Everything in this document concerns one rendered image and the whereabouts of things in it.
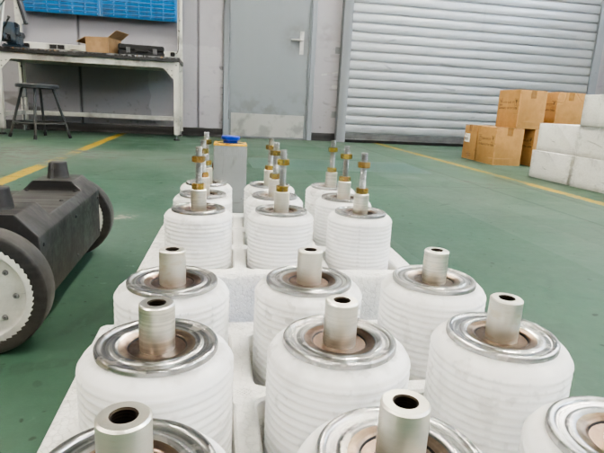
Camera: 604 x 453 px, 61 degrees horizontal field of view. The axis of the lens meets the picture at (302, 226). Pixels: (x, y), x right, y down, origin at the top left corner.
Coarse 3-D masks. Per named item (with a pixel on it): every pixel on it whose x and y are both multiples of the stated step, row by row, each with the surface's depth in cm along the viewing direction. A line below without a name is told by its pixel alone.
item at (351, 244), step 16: (336, 224) 74; (352, 224) 72; (368, 224) 72; (384, 224) 73; (336, 240) 74; (352, 240) 72; (368, 240) 72; (384, 240) 74; (336, 256) 74; (352, 256) 73; (368, 256) 73; (384, 256) 74
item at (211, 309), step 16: (224, 288) 44; (128, 304) 40; (176, 304) 40; (192, 304) 40; (208, 304) 41; (224, 304) 43; (128, 320) 40; (192, 320) 40; (208, 320) 41; (224, 320) 43; (224, 336) 44
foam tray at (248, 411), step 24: (96, 336) 49; (240, 336) 50; (240, 360) 46; (72, 384) 41; (240, 384) 42; (408, 384) 43; (72, 408) 37; (240, 408) 38; (264, 408) 40; (48, 432) 35; (72, 432) 35; (240, 432) 36
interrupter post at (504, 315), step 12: (492, 300) 36; (504, 300) 35; (516, 300) 35; (492, 312) 36; (504, 312) 35; (516, 312) 35; (492, 324) 36; (504, 324) 35; (516, 324) 35; (492, 336) 36; (504, 336) 35; (516, 336) 35
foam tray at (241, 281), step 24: (240, 216) 102; (240, 240) 85; (312, 240) 87; (144, 264) 70; (240, 264) 72; (408, 264) 76; (240, 288) 68; (360, 288) 71; (240, 312) 69; (360, 312) 72
